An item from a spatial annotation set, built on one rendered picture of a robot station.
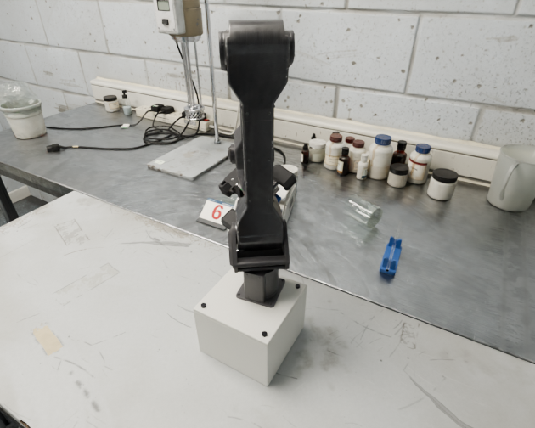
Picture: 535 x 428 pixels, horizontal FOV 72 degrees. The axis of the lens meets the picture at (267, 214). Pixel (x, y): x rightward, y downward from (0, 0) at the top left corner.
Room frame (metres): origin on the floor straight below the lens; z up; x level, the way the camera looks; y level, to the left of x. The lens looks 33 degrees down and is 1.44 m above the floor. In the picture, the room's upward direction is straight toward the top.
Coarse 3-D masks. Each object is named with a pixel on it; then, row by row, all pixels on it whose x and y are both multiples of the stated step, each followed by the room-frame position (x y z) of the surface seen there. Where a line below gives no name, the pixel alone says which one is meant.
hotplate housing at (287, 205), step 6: (294, 186) 0.86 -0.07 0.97; (294, 192) 0.86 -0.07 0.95; (288, 198) 0.80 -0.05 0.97; (294, 198) 0.86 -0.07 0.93; (234, 204) 0.78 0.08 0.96; (282, 204) 0.76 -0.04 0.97; (288, 204) 0.78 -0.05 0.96; (288, 210) 0.78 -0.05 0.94; (282, 216) 0.73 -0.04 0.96; (288, 216) 0.78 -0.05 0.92
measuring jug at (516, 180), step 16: (512, 144) 0.95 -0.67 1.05; (512, 160) 0.85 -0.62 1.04; (528, 160) 0.93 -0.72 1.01; (496, 176) 0.89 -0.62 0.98; (512, 176) 0.85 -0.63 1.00; (528, 176) 0.83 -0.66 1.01; (496, 192) 0.87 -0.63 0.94; (512, 192) 0.84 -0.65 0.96; (528, 192) 0.83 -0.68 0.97; (512, 208) 0.83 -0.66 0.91
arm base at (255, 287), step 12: (252, 276) 0.41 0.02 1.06; (264, 276) 0.41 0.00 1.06; (276, 276) 0.42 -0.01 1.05; (240, 288) 0.44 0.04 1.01; (252, 288) 0.41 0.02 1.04; (264, 288) 0.41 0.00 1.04; (276, 288) 0.42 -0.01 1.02; (252, 300) 0.41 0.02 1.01; (264, 300) 0.41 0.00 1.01; (276, 300) 0.41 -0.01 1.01
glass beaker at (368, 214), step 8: (352, 200) 0.80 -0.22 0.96; (360, 200) 0.79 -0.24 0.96; (368, 200) 0.80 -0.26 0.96; (344, 208) 0.80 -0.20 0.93; (352, 208) 0.78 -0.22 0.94; (360, 208) 0.77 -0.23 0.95; (368, 208) 0.76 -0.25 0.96; (376, 208) 0.76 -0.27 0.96; (352, 216) 0.78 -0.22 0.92; (360, 216) 0.76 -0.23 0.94; (368, 216) 0.75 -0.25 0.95; (376, 216) 0.76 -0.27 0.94; (384, 216) 0.77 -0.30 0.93; (368, 224) 0.74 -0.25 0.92; (376, 224) 0.76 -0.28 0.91
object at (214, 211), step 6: (210, 204) 0.83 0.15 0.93; (216, 204) 0.82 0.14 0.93; (204, 210) 0.82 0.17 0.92; (210, 210) 0.81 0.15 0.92; (216, 210) 0.81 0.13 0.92; (222, 210) 0.80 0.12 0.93; (228, 210) 0.80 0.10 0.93; (204, 216) 0.80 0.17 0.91; (210, 216) 0.80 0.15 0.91; (216, 216) 0.79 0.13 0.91; (222, 216) 0.79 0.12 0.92
